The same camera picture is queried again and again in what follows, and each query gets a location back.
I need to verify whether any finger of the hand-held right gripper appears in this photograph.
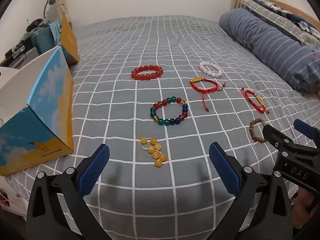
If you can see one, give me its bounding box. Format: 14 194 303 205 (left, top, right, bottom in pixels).
262 124 296 153
293 119 320 143

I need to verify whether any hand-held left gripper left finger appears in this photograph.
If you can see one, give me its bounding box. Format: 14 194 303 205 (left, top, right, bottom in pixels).
25 144 118 240

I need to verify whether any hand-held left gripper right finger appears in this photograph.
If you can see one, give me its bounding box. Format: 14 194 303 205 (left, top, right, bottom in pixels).
209 142 293 240

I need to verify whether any brown wooden bead bracelet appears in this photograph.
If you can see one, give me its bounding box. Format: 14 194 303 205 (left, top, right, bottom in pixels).
249 118 269 144

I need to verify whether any red cord bracelet gold charm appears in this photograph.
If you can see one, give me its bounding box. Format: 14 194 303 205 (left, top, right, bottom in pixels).
241 88 270 114

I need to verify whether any yellow bead bracelet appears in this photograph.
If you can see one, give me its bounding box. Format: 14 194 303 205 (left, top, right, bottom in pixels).
139 137 167 168

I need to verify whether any blue and yellow cardboard box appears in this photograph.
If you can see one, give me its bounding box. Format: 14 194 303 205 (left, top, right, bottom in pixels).
0 12 80 177

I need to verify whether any multicoloured glass bead bracelet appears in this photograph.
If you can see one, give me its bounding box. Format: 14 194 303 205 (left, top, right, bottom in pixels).
150 96 188 126

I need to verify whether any white bead bracelet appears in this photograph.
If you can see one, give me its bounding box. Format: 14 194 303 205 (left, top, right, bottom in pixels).
199 61 223 78

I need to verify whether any red bead bracelet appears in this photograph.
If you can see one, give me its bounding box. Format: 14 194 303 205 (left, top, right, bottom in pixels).
132 65 164 81

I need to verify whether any person's right hand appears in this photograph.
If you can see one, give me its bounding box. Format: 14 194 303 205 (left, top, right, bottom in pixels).
294 186 320 232

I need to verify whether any white plastic bag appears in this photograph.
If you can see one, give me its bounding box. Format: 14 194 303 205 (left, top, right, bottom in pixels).
0 189 28 219

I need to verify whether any blue striped pillow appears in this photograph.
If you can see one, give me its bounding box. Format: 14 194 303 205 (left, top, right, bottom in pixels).
219 7 320 92

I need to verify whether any grey checked folded quilt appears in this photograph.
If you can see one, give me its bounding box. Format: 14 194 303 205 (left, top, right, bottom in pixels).
237 0 320 47

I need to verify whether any wooden headboard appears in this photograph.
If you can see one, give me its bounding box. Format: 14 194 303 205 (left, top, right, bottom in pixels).
266 0 320 25

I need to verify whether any grey checked bed sheet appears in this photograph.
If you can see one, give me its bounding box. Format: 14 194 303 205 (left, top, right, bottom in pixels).
5 15 320 240

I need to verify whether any teal cloth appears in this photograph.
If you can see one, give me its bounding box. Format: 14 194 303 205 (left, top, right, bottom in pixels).
49 20 62 40

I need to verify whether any black cluttered gear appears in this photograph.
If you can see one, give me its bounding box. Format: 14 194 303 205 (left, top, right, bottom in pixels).
26 18 50 32

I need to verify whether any blue desk lamp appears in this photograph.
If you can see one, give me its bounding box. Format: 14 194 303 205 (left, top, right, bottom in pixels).
42 0 57 20

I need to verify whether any red string bracelet, gold charm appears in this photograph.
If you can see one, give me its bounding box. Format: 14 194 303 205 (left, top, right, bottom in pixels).
189 78 225 112

